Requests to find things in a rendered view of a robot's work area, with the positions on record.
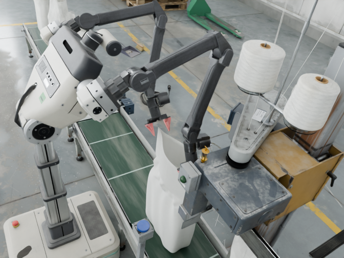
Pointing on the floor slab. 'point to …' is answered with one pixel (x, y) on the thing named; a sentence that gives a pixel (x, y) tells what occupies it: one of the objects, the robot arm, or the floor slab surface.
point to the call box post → (141, 250)
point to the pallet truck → (195, 9)
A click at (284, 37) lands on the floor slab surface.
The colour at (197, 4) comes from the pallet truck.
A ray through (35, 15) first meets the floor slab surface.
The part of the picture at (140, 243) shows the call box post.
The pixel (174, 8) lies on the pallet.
